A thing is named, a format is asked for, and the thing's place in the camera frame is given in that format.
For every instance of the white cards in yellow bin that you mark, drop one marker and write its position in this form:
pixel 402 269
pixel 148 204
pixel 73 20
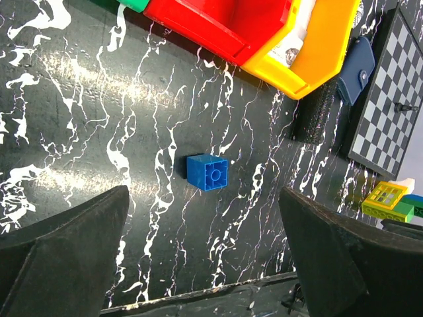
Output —
pixel 286 51

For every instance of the blue toy brick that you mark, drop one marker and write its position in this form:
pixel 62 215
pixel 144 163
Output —
pixel 207 172

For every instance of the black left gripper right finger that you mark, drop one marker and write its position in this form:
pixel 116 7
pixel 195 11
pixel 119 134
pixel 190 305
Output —
pixel 348 268

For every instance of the green plastic bin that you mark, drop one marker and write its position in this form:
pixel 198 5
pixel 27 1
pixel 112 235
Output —
pixel 135 5

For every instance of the yellow plastic bin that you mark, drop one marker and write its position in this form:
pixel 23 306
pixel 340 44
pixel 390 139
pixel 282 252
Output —
pixel 321 56

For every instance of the yellow green brick stack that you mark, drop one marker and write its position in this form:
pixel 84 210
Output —
pixel 393 200

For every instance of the black white chessboard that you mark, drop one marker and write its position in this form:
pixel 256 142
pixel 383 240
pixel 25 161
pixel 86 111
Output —
pixel 378 136

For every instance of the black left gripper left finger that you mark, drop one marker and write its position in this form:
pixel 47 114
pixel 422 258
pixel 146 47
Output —
pixel 63 265

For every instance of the black microphone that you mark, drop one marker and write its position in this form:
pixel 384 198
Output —
pixel 313 113

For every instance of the black chess piece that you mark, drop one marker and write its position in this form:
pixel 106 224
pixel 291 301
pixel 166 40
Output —
pixel 399 107

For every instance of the navy blue card holder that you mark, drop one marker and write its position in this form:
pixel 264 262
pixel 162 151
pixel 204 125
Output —
pixel 356 70

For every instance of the red plastic bin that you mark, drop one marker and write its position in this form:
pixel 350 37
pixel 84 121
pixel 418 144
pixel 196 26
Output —
pixel 233 30

